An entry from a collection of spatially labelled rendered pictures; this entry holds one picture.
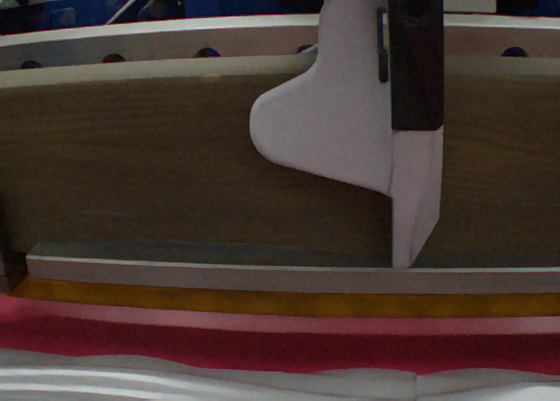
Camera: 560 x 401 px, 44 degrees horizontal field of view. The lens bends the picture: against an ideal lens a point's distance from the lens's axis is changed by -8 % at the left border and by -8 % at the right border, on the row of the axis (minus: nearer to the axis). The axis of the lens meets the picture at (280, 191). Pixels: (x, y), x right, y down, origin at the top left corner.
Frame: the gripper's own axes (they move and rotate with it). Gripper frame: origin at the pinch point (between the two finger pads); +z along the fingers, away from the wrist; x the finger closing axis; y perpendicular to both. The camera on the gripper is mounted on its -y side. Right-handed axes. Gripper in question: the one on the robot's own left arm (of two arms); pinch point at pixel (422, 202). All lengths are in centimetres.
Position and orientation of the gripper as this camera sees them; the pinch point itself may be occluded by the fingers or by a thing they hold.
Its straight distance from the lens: 26.9
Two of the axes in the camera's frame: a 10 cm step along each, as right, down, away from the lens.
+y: -9.9, -0.1, 1.7
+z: 0.5, 9.3, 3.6
